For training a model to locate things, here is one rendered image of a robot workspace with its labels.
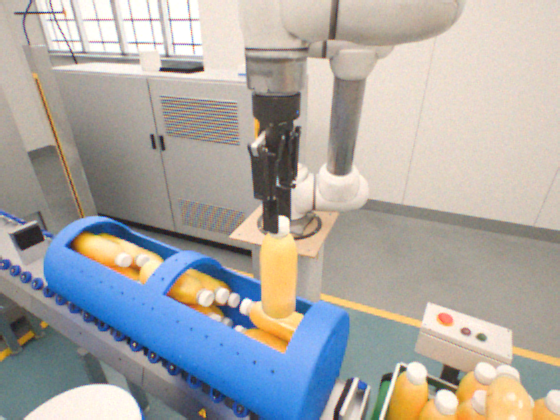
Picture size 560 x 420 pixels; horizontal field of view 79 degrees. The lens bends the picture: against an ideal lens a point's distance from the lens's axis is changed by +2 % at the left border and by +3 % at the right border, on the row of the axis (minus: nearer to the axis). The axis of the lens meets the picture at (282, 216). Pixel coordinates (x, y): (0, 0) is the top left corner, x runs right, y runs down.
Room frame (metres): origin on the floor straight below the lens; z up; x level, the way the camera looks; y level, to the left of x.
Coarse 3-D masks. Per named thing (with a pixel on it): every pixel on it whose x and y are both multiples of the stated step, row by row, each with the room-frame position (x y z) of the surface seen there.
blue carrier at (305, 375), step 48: (144, 240) 0.97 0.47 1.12; (96, 288) 0.69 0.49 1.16; (144, 288) 0.64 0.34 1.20; (240, 288) 0.78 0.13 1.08; (144, 336) 0.58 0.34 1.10; (192, 336) 0.53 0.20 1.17; (240, 336) 0.50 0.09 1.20; (336, 336) 0.52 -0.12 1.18; (240, 384) 0.44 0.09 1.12; (288, 384) 0.41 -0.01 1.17
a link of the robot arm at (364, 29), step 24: (360, 0) 0.48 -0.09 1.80; (384, 0) 0.47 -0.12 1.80; (408, 0) 0.47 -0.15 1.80; (432, 0) 0.47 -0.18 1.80; (456, 0) 0.48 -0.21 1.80; (336, 24) 0.49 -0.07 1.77; (360, 24) 0.48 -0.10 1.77; (384, 24) 0.48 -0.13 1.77; (408, 24) 0.48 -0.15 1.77; (432, 24) 0.48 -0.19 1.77
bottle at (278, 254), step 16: (272, 240) 0.52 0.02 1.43; (288, 240) 0.52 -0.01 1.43; (272, 256) 0.50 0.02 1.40; (288, 256) 0.51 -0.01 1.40; (272, 272) 0.50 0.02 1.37; (288, 272) 0.50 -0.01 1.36; (272, 288) 0.50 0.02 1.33; (288, 288) 0.51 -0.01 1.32; (272, 304) 0.50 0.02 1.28; (288, 304) 0.51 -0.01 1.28
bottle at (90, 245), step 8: (80, 232) 0.90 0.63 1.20; (88, 232) 0.91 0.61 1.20; (72, 240) 0.88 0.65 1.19; (80, 240) 0.87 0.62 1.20; (88, 240) 0.86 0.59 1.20; (96, 240) 0.86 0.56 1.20; (104, 240) 0.86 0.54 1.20; (72, 248) 0.87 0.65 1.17; (80, 248) 0.85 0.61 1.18; (88, 248) 0.84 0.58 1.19; (96, 248) 0.83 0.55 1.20; (104, 248) 0.82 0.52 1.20; (112, 248) 0.82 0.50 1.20; (120, 248) 0.84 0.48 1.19; (88, 256) 0.83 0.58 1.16; (96, 256) 0.81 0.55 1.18; (104, 256) 0.80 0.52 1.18; (112, 256) 0.80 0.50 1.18; (104, 264) 0.80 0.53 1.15; (112, 264) 0.80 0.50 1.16
